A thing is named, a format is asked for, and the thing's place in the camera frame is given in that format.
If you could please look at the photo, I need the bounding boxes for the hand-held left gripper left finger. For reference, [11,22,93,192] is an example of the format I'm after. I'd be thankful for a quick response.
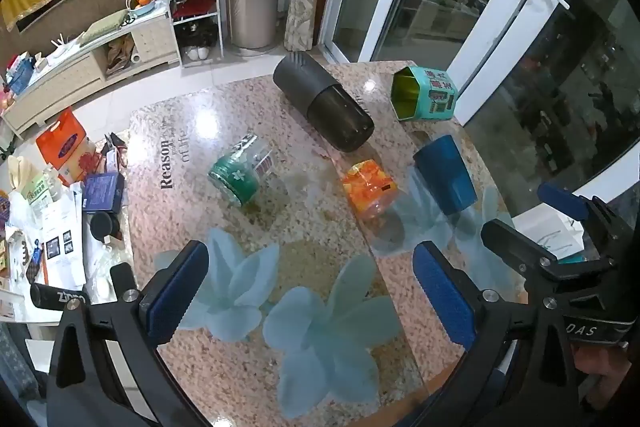
[46,239,211,427]

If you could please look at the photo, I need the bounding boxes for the green cushion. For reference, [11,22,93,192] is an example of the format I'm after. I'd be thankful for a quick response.
[80,9,130,45]

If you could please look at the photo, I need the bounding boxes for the black round lid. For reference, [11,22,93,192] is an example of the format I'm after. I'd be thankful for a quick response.
[89,211,121,244]

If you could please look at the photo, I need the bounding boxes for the blue plastic cup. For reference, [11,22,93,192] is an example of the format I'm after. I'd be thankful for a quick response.
[413,135,477,216]

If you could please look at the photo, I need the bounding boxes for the white paper bag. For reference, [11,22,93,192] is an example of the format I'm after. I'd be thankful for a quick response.
[512,204,586,265]

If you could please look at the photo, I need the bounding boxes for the white printed papers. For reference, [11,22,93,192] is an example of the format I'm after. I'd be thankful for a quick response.
[42,187,88,288]

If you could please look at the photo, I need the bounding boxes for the large black cylinder cup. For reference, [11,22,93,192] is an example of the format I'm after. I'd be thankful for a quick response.
[272,53,375,152]

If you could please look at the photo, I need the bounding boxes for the person's right hand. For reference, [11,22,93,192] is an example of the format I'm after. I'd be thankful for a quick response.
[574,344,635,377]

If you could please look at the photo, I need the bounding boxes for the orange rice bag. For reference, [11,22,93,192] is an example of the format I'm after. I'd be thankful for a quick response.
[36,108,101,188]

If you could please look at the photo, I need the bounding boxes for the dark blue box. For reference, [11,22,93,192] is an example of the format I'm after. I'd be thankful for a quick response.
[81,172,126,214]

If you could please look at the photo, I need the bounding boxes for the blue tissue box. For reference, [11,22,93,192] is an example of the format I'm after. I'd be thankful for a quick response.
[6,53,33,95]

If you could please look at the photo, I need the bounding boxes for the white shoe rack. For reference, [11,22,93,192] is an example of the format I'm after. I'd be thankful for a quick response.
[159,0,224,68]

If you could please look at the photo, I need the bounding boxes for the orange clear plastic cup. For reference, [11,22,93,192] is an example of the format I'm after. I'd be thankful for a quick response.
[341,160,398,222]

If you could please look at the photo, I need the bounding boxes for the white low cabinet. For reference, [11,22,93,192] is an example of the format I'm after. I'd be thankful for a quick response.
[2,0,182,138]

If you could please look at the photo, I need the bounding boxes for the teal hexagonal tin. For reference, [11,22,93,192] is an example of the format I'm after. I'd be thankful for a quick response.
[391,66,459,122]

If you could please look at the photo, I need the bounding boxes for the red black pliers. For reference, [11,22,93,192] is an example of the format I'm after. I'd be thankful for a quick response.
[102,133,130,170]

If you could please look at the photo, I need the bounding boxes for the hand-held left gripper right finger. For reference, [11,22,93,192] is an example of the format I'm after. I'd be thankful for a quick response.
[412,241,586,427]

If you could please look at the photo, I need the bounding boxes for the green white packet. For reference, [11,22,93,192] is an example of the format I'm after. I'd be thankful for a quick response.
[20,172,51,208]

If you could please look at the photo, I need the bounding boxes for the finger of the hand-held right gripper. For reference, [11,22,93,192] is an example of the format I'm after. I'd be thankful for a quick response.
[481,219,617,284]
[537,183,621,240]

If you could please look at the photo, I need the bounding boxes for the black printed bottle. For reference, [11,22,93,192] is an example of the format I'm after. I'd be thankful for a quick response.
[30,283,91,313]

